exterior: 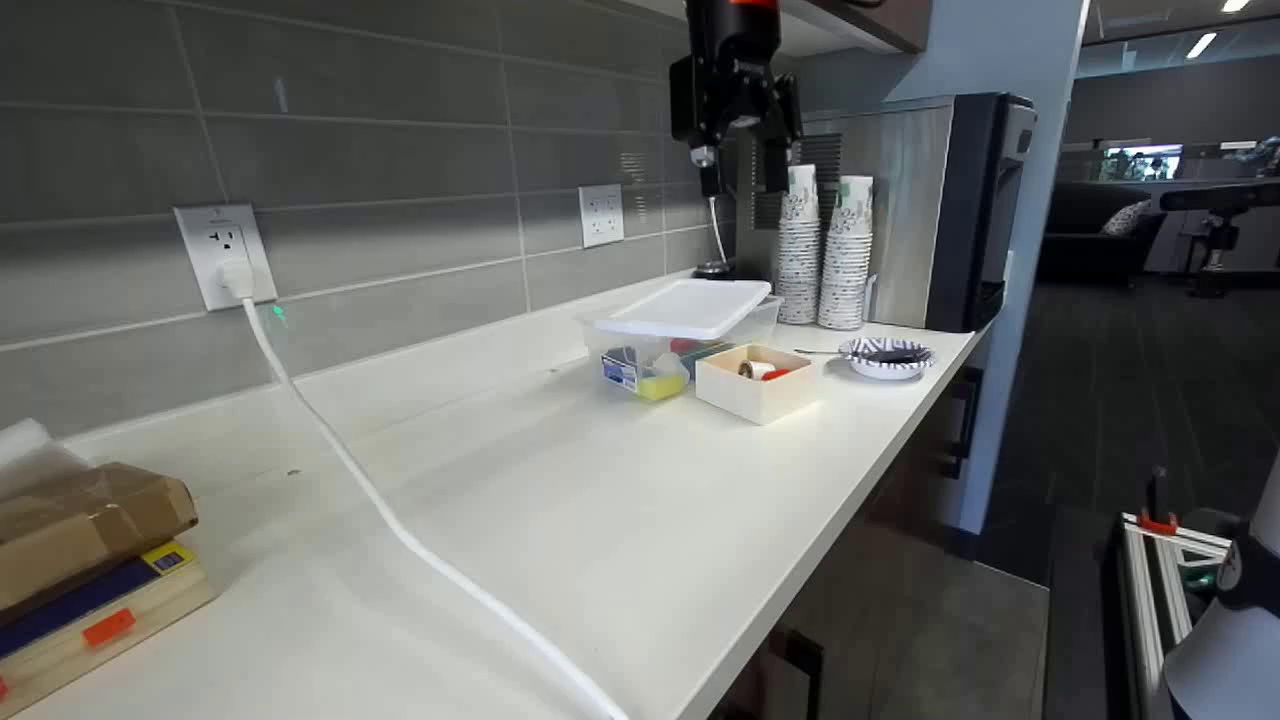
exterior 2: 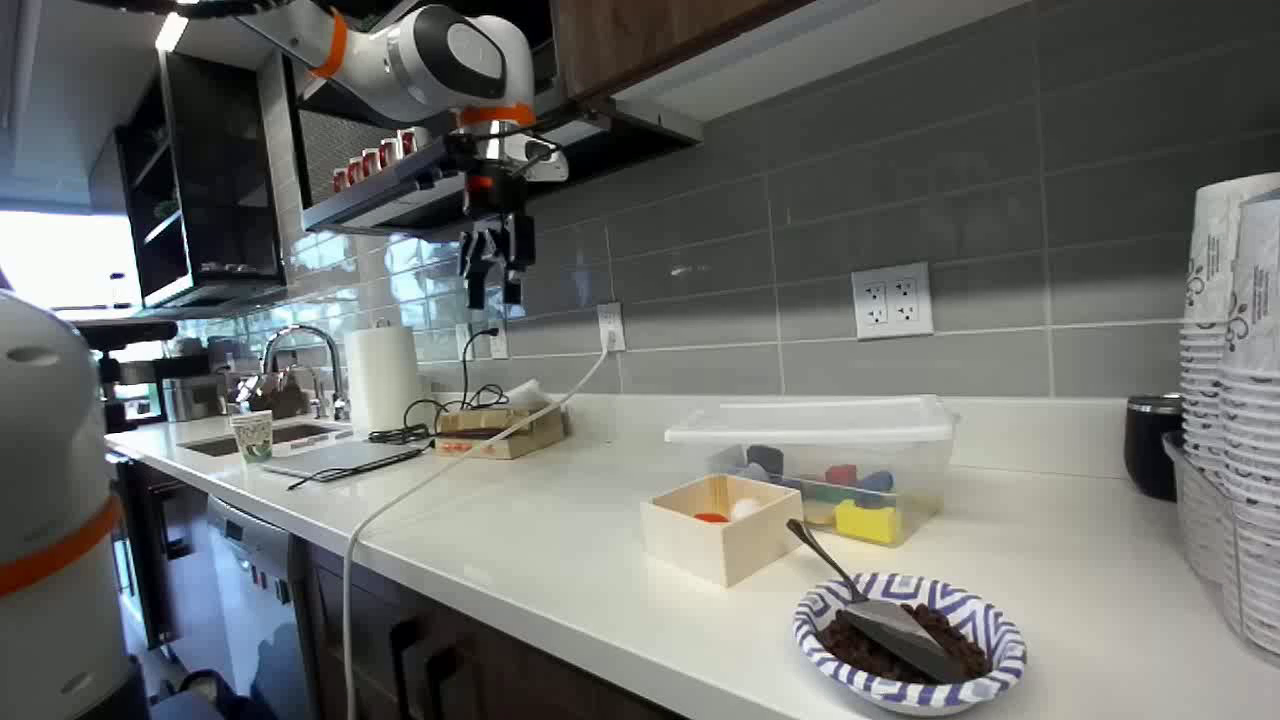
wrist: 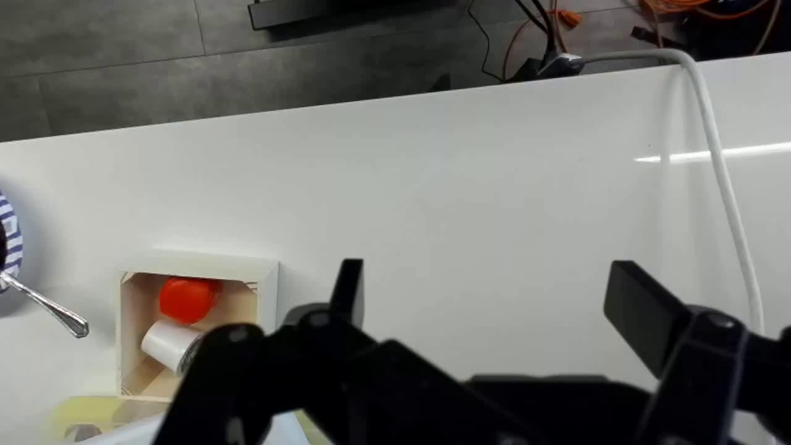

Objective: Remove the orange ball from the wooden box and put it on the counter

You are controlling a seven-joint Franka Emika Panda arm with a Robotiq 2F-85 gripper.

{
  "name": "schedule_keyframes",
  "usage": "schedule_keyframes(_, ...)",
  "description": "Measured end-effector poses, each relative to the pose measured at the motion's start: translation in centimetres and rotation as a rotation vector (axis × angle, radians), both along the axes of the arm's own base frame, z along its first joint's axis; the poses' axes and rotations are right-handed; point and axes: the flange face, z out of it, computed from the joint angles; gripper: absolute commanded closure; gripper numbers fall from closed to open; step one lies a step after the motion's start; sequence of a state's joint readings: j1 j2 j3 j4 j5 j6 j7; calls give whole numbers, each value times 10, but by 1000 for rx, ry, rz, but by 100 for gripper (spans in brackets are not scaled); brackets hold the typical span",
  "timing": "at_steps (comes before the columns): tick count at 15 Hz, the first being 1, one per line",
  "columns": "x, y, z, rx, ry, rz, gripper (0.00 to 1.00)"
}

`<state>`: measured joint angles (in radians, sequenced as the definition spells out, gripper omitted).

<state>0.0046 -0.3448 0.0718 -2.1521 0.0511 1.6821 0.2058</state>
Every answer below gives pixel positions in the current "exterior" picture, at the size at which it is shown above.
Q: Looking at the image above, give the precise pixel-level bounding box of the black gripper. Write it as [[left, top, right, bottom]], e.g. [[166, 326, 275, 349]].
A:
[[668, 0, 802, 205]]

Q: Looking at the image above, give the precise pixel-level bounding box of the small wooden box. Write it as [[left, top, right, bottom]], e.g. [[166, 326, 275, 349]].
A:
[[692, 341, 829, 428]]

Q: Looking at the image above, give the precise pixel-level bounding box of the brown cardboard box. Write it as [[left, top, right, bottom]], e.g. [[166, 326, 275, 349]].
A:
[[0, 460, 204, 615]]

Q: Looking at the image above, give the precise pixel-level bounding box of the black coffee machine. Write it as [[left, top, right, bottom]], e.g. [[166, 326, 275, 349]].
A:
[[692, 122, 788, 285]]

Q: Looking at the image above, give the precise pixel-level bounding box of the stack of patterned paper cups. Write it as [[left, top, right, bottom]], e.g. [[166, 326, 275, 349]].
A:
[[777, 158, 823, 332], [814, 171, 879, 336]]

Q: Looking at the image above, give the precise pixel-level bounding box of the clear plastic container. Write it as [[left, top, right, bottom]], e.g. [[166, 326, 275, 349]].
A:
[[576, 291, 788, 409]]

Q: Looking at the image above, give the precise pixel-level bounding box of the yellow sponge block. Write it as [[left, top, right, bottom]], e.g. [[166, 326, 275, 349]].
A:
[[634, 367, 692, 409]]

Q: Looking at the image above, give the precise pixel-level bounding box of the small colourful cup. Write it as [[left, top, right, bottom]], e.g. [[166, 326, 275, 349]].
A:
[[597, 343, 643, 394]]

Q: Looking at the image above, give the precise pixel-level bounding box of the blue patterned white bowl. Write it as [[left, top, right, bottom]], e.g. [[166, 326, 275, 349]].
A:
[[837, 332, 936, 389]]

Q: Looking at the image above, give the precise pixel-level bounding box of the tall black appliance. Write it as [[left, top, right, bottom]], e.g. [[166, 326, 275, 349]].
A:
[[922, 86, 1040, 336]]

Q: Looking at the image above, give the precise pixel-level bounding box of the dark background sofa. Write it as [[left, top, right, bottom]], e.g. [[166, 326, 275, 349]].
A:
[[1034, 179, 1174, 287]]

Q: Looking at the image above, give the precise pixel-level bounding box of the background computer monitor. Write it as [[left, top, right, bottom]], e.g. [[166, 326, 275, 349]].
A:
[[1095, 140, 1187, 187]]

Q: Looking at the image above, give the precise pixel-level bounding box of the white cone-shaped object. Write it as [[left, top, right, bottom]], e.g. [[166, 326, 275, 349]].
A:
[[1161, 453, 1280, 720]]

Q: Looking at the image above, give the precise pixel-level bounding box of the blue and yellow book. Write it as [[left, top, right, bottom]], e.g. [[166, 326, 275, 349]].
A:
[[0, 537, 199, 665]]

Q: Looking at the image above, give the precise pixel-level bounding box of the white power cable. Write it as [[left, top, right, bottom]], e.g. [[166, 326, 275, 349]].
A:
[[237, 294, 631, 720]]

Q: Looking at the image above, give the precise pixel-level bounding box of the white wall outlet with plug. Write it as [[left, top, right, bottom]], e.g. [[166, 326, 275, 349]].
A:
[[172, 199, 284, 315]]

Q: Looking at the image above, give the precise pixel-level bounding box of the aluminium extrusion frame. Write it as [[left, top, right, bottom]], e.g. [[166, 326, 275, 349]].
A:
[[1115, 506, 1238, 720]]

